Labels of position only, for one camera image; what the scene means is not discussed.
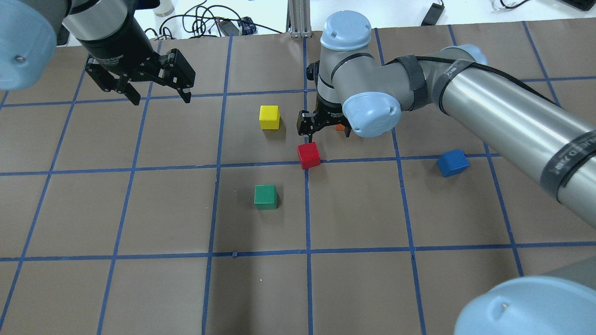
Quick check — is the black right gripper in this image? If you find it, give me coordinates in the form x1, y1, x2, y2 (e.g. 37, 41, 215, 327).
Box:
297, 93, 352, 143

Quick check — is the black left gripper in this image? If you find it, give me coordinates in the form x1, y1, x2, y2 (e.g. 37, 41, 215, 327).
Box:
81, 19, 196, 106

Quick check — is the red wooden block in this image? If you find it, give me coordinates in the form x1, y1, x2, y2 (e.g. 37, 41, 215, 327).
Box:
297, 142, 321, 170

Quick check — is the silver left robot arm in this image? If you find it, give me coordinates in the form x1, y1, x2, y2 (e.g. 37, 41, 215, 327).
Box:
0, 0, 196, 105

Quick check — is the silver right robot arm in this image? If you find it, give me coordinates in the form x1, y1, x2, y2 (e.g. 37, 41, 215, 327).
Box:
297, 11, 596, 335

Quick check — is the yellow wooden block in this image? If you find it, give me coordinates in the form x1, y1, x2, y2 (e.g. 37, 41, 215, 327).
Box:
259, 105, 281, 130

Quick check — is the green wooden block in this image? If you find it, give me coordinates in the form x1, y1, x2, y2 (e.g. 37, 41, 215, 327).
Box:
254, 184, 278, 210

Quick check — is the blue wooden block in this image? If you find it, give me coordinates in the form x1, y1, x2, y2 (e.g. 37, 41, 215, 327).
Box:
436, 149, 470, 178

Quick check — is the black power adapter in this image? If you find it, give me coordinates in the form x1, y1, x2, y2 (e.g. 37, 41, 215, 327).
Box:
420, 2, 445, 26

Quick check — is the aluminium frame post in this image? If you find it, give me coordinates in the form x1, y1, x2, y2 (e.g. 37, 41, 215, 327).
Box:
286, 0, 312, 38

